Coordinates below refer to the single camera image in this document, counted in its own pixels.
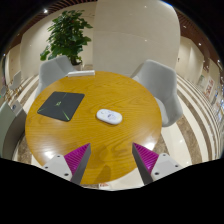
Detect white cartoon-print computer mouse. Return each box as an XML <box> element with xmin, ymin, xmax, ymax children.
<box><xmin>96</xmin><ymin>108</ymin><xmax>123</xmax><ymax>126</ymax></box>

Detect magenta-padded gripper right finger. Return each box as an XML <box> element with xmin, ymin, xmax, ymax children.
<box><xmin>131</xmin><ymin>142</ymin><xmax>184</xmax><ymax>186</ymax></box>

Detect grey-green armchair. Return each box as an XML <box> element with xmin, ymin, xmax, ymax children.
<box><xmin>0</xmin><ymin>99</ymin><xmax>28</xmax><ymax>160</ymax></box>

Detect light grey shell chair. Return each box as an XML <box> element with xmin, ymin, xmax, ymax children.
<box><xmin>130</xmin><ymin>59</ymin><xmax>184</xmax><ymax>128</ymax></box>
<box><xmin>34</xmin><ymin>55</ymin><xmax>76</xmax><ymax>99</ymax></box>

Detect black mouse pad green lines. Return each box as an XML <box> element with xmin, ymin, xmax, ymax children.
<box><xmin>36</xmin><ymin>91</ymin><xmax>86</xmax><ymax>123</ymax></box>

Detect green potted plant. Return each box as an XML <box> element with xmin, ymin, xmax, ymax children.
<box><xmin>39</xmin><ymin>9</ymin><xmax>94</xmax><ymax>67</ymax></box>

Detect group of white chairs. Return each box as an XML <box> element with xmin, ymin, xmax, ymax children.
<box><xmin>9</xmin><ymin>70</ymin><xmax>23</xmax><ymax>93</ymax></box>

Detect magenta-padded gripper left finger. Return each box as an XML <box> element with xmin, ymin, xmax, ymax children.
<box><xmin>41</xmin><ymin>142</ymin><xmax>92</xmax><ymax>186</ymax></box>

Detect white power strip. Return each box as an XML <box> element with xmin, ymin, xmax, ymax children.
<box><xmin>66</xmin><ymin>69</ymin><xmax>96</xmax><ymax>78</ymax></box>

